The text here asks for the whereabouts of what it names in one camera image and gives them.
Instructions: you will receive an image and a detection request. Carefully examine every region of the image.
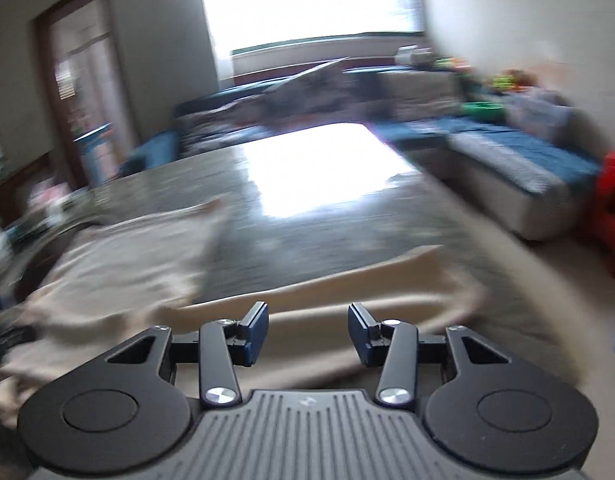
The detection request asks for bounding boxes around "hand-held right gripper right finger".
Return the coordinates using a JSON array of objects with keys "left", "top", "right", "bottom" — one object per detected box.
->
[{"left": 348, "top": 302, "right": 511, "bottom": 408}]

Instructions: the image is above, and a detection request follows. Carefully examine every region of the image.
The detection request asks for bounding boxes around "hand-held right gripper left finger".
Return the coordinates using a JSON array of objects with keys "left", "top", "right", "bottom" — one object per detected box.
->
[{"left": 106, "top": 301, "right": 269, "bottom": 408}]

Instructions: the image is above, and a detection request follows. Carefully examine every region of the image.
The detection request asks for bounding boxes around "beige garment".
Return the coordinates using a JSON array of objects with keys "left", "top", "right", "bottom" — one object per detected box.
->
[{"left": 0, "top": 199, "right": 483, "bottom": 431}]

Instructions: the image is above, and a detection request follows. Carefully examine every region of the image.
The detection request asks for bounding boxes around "grey marble table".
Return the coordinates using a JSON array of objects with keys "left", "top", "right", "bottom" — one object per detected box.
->
[{"left": 62, "top": 122, "right": 588, "bottom": 391}]

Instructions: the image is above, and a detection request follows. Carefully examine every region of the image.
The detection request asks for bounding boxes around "grey and blue sofa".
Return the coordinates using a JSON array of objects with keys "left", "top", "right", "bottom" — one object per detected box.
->
[{"left": 122, "top": 57, "right": 603, "bottom": 243}]

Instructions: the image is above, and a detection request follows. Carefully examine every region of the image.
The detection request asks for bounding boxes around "dark clutter pile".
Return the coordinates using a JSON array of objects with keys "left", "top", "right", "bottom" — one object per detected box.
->
[{"left": 0, "top": 180, "right": 88, "bottom": 366}]

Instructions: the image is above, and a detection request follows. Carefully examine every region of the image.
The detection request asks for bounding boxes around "red plastic stool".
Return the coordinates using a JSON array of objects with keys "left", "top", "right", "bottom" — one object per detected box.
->
[{"left": 585, "top": 150, "right": 615, "bottom": 281}]

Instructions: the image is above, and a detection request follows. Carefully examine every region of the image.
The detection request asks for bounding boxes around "colourful toys pile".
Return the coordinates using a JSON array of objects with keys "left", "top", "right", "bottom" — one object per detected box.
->
[{"left": 395, "top": 45, "right": 543, "bottom": 116}]

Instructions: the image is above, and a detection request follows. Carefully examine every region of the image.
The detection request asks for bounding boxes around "wooden framed door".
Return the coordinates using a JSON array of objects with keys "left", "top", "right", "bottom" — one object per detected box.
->
[{"left": 30, "top": 0, "right": 141, "bottom": 193}]

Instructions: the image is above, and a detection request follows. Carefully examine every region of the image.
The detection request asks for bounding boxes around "bright window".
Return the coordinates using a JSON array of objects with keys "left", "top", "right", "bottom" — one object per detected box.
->
[{"left": 198, "top": 0, "right": 428, "bottom": 86}]

